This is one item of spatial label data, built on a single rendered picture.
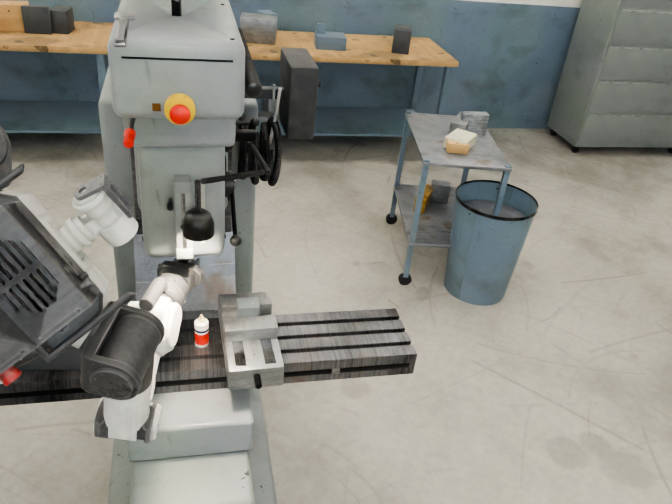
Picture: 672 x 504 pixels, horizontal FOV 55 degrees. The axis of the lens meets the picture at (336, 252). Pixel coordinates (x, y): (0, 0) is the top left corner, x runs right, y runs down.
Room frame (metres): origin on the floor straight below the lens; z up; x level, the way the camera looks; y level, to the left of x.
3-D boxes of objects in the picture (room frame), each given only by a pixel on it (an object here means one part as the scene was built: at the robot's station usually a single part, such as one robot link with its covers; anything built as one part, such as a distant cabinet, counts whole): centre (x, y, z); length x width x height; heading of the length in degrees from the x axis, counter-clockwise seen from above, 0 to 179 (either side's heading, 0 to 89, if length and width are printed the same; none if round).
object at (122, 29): (1.25, 0.46, 1.89); 0.24 x 0.04 x 0.01; 17
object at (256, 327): (1.43, 0.22, 1.05); 0.15 x 0.06 x 0.04; 107
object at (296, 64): (1.81, 0.16, 1.62); 0.20 x 0.09 x 0.21; 16
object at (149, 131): (1.47, 0.41, 1.68); 0.34 x 0.24 x 0.10; 16
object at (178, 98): (1.21, 0.34, 1.76); 0.06 x 0.02 x 0.06; 106
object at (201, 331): (1.44, 0.36, 1.01); 0.04 x 0.04 x 0.11
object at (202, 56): (1.45, 0.41, 1.81); 0.47 x 0.26 x 0.16; 16
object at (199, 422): (1.43, 0.40, 0.82); 0.50 x 0.35 x 0.12; 16
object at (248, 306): (1.48, 0.23, 1.07); 0.06 x 0.05 x 0.06; 107
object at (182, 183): (1.33, 0.37, 1.45); 0.04 x 0.04 x 0.21; 16
